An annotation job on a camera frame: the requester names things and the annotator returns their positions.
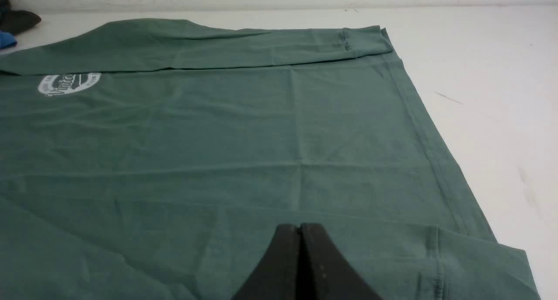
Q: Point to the dark grey crumpled garment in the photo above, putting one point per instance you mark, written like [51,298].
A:
[16,21]

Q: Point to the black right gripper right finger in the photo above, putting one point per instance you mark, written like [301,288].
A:
[324,273]

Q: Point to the blue crumpled shirt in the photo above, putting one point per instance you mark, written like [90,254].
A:
[7,40]

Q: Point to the green long-sleeve shirt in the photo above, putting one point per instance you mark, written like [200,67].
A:
[153,159]

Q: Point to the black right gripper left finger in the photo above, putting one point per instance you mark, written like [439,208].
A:
[275,276]

